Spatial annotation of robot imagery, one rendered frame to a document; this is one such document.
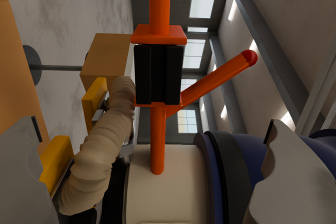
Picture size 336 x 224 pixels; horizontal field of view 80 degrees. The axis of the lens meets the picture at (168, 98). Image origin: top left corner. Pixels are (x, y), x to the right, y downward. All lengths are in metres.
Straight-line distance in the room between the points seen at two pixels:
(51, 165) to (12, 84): 0.30
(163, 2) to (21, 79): 0.41
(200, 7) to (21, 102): 9.27
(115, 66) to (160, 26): 1.52
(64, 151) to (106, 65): 1.51
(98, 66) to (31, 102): 1.22
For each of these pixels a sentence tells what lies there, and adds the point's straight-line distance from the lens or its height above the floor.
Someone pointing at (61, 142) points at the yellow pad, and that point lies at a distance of 0.28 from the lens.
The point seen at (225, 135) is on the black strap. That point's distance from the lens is 0.38.
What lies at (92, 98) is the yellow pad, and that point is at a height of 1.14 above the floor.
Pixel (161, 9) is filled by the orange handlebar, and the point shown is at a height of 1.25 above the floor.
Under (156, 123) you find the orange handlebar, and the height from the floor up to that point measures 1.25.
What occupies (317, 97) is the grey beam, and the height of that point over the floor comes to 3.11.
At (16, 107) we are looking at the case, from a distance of 0.54.
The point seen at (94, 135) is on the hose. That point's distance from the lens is 0.23.
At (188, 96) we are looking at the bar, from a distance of 0.28.
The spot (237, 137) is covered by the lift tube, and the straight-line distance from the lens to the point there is 0.39.
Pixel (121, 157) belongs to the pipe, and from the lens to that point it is 0.33.
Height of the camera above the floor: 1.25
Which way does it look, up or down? 2 degrees up
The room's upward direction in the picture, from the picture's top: 91 degrees clockwise
